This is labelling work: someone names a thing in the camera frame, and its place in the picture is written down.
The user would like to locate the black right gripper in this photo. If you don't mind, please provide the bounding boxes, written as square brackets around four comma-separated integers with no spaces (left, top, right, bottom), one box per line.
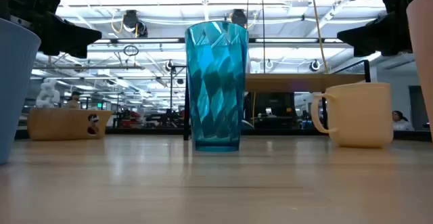
[337,0,433,58]

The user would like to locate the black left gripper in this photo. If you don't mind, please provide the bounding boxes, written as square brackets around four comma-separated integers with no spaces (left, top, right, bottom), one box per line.
[0,0,102,59]

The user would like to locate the tall peach plastic cup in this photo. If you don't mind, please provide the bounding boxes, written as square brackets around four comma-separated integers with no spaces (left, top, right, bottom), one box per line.
[405,0,433,142]

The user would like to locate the grey-blue ribbed cup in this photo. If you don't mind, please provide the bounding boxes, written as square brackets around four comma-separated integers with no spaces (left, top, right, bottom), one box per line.
[0,17,42,166]

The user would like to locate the cream mug with handle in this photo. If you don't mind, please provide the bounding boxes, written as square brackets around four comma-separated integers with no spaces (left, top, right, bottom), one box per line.
[310,82,395,149]

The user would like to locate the wooden cup with holed handle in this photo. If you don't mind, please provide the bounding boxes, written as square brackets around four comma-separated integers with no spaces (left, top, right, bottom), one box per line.
[26,108,114,141]

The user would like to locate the blue faceted plastic tumbler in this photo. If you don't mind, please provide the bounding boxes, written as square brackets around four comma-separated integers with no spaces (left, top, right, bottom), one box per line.
[185,20,250,153]

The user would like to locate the person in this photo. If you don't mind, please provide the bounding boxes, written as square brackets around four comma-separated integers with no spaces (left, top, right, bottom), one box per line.
[65,91,83,110]
[391,110,415,131]

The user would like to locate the black monitor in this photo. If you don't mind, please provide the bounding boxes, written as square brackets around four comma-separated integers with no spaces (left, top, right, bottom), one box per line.
[252,92,297,112]

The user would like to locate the black cable loop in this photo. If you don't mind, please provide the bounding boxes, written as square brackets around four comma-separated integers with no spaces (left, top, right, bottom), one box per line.
[122,44,140,57]

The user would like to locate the yellow hanging cable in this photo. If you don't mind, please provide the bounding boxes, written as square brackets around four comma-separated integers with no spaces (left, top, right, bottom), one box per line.
[310,0,329,74]

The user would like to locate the black reel with yellow cable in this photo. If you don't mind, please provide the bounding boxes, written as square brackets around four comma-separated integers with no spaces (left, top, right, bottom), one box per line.
[111,9,149,38]
[225,8,258,28]

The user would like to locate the wooden shelf with black frame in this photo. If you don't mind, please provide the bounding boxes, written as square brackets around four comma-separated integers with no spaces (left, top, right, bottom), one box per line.
[183,60,371,141]

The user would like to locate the black hanging cable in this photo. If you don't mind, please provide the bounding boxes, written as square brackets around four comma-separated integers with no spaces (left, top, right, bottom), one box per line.
[259,0,267,73]

